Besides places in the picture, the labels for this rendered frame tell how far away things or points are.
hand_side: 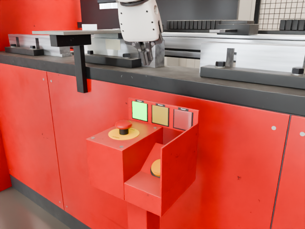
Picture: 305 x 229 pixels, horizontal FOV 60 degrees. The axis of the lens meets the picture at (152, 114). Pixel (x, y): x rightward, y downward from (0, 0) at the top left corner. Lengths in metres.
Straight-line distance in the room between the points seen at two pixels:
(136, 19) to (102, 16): 1.22
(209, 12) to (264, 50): 0.69
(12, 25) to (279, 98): 1.56
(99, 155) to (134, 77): 0.35
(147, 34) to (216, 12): 0.76
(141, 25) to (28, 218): 1.32
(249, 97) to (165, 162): 0.29
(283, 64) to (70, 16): 1.60
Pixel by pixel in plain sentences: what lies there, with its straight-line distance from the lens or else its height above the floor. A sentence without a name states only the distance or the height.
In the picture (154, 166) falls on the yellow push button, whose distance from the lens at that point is 0.59.
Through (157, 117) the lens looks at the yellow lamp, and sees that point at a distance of 0.65.
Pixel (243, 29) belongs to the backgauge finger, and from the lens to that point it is 1.03.
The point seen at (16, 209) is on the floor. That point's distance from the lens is 1.82.
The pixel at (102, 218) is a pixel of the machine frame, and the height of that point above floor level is 0.20.
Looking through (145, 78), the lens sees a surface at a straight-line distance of 0.83.
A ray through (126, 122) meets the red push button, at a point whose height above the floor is 0.81.
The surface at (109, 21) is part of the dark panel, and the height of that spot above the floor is 1.04.
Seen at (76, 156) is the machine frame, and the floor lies 0.46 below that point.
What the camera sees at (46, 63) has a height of 0.86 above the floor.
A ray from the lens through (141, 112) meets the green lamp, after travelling 0.67.
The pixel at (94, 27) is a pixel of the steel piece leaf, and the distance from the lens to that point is 1.05.
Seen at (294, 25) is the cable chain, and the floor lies 1.02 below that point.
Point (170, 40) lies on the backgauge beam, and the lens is 1.22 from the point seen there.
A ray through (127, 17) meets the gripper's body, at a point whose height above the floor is 1.04.
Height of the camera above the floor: 1.02
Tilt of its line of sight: 19 degrees down
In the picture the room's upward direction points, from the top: straight up
